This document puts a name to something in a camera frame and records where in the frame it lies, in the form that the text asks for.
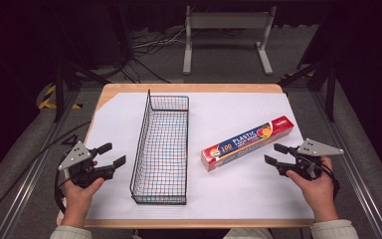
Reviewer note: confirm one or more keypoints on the yellow black hazard tape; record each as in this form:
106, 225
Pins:
46, 99

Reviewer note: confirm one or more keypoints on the person's left hand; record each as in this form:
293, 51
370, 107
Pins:
78, 199

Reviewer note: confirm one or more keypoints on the aluminium floor rail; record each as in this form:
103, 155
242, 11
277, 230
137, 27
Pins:
30, 172
351, 156

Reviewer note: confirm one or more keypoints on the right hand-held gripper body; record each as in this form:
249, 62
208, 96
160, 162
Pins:
315, 148

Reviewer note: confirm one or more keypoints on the red plastic wrap box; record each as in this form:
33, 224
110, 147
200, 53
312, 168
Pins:
245, 142

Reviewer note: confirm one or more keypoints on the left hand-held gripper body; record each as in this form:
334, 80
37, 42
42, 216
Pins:
76, 157

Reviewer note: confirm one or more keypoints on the white table sheet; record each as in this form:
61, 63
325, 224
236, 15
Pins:
232, 192

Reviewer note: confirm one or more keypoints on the black metal stand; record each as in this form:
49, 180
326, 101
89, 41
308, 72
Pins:
330, 96
59, 96

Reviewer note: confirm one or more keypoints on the person's right hand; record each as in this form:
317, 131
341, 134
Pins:
320, 194

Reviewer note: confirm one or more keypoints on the grey metal stand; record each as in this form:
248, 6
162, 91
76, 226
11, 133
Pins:
229, 20

